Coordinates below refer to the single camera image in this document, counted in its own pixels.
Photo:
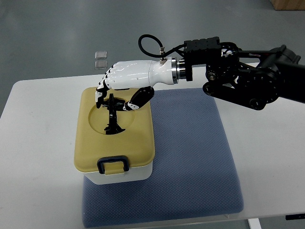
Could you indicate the upper metal floor plate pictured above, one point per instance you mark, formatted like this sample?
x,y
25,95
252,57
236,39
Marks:
x,y
100,55

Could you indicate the yellow box lid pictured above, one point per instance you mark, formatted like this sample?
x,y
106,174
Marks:
x,y
136,142

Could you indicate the white storage box base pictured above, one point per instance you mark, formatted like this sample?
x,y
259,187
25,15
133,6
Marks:
x,y
134,174

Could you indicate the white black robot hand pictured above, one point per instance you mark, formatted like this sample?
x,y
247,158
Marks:
x,y
141,75

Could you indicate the black lid handle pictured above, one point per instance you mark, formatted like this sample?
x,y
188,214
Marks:
x,y
113,104

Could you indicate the lower metal floor plate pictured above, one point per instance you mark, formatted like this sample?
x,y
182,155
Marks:
x,y
101,64

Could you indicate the brown cardboard box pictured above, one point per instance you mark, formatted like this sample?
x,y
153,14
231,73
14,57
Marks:
x,y
288,4

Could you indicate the metal floor plate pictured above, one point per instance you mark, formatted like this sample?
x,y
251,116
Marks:
x,y
100,55
101,64

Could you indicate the blue grey fabric cushion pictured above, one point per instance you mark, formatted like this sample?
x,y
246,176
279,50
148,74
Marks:
x,y
193,174

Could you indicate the front dark blue latch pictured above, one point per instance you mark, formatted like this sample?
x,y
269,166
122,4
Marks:
x,y
110,160

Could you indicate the white table leg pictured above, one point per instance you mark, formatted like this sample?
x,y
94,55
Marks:
x,y
254,223

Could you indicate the black table bracket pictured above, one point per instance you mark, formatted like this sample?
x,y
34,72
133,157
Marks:
x,y
295,216

